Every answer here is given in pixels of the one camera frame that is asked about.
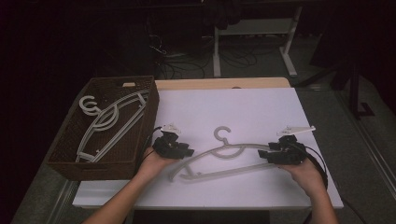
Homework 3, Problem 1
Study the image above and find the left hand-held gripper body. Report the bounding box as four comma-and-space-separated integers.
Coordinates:
151, 123, 183, 161

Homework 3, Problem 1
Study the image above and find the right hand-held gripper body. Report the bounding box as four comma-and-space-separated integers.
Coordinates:
269, 124, 317, 166

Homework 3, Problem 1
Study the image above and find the grey plastic clothes hanger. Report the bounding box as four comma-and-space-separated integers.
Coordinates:
168, 125, 281, 183
78, 89, 150, 162
76, 92, 148, 163

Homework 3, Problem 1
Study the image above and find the brown woven basket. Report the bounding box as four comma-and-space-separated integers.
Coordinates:
46, 75, 161, 181

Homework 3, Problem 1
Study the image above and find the person's left hand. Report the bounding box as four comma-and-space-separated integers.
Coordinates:
136, 146, 179, 182

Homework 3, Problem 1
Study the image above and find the person's right hand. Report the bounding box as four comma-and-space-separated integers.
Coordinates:
278, 155, 329, 199

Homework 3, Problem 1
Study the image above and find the white table mat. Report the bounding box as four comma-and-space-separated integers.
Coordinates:
72, 88, 345, 210

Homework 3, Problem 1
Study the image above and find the black metal stand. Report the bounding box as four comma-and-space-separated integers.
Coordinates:
295, 59, 376, 120

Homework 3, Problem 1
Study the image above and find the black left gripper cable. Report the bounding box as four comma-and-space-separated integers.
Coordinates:
141, 125, 163, 162

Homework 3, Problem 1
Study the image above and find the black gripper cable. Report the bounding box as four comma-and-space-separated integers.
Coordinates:
293, 141, 330, 224
141, 125, 163, 162

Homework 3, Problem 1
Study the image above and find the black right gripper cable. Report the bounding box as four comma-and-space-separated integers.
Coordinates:
293, 141, 330, 224

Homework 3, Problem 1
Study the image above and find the tangle of black floor cables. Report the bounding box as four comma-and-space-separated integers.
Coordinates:
146, 18, 260, 80

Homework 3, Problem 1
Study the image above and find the white metal desk frame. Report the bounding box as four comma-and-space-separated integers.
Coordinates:
212, 6, 304, 78

